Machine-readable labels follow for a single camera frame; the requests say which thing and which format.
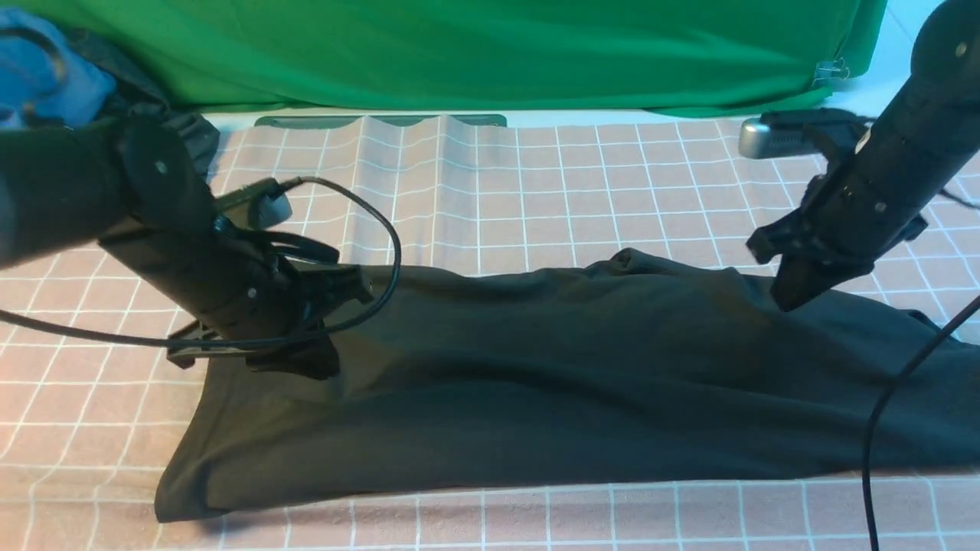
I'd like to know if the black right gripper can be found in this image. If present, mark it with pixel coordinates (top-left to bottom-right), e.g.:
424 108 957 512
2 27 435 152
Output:
746 126 929 311

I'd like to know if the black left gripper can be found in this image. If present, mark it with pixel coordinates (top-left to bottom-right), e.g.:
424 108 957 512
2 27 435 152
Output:
98 223 372 381

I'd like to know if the dark gray long-sleeve top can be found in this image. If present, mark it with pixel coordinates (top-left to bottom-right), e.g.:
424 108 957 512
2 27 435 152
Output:
154 249 939 523

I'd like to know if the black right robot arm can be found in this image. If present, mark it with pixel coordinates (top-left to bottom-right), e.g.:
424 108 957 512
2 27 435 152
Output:
740 1 979 311

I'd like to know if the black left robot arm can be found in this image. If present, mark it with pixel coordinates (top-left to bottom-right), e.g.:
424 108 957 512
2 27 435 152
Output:
1 116 394 380

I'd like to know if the metal binder clip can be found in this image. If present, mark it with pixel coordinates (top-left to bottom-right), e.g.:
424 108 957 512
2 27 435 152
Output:
812 58 851 87

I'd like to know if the pink checkered tablecloth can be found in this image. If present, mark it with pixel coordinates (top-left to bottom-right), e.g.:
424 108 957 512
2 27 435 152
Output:
0 112 980 551

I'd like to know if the green backdrop cloth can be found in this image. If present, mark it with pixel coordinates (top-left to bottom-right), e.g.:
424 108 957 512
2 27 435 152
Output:
13 1 887 118

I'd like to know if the dark gray crumpled garment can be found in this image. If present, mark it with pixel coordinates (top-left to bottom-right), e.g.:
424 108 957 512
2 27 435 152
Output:
64 28 221 179

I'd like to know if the blue crumpled garment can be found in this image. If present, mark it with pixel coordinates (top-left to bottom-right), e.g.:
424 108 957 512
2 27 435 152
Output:
1 6 116 130

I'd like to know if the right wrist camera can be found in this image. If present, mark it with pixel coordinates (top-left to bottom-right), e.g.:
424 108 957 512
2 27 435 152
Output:
738 107 875 160

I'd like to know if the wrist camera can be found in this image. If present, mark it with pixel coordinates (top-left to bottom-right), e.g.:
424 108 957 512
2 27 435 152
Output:
738 107 875 160
214 178 293 231

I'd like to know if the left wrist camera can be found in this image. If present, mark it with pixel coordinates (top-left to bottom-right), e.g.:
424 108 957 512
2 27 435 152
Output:
214 178 293 231

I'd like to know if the black right camera cable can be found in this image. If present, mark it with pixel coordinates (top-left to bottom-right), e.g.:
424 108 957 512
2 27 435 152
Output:
861 187 980 551

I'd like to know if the black camera cable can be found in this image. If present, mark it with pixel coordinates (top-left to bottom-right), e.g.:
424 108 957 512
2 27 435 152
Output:
861 187 980 551
0 176 403 353

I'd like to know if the black left camera cable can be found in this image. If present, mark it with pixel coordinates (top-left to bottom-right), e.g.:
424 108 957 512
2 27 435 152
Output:
0 176 403 353

